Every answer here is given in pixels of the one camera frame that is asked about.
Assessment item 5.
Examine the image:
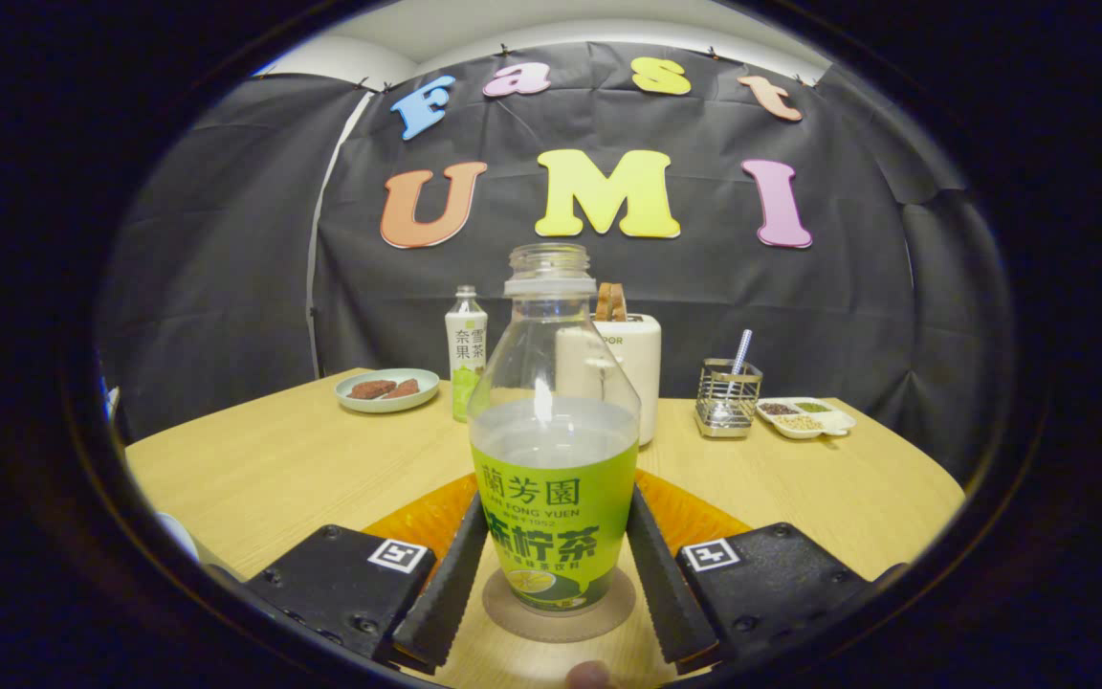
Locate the pale blue cup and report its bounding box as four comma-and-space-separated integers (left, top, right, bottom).
154, 512, 227, 575

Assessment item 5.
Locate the metal wire holder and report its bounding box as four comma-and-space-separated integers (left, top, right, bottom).
694, 358, 763, 439

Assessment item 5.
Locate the wooden table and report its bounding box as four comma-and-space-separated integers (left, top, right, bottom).
123, 368, 966, 689

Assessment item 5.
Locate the small white green bottle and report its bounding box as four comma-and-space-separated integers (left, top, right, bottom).
445, 284, 489, 423

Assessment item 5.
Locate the white divided dish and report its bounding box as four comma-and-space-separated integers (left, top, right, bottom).
756, 396, 857, 441

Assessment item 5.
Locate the pale green plate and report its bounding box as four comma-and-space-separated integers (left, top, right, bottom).
334, 368, 441, 414

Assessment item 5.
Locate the black backdrop cloth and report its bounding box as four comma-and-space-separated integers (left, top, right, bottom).
97, 40, 1016, 489

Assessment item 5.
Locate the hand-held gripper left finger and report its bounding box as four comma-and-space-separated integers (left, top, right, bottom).
245, 474, 490, 671

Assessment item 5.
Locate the cream toaster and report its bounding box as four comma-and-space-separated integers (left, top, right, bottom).
556, 314, 662, 447

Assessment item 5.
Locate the green label juice bottle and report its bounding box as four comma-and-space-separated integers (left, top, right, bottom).
467, 243, 642, 613

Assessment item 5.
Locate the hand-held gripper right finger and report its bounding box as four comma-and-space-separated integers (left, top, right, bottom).
626, 469, 882, 671

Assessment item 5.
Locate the round brown coaster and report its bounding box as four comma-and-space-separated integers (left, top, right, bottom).
482, 565, 638, 644

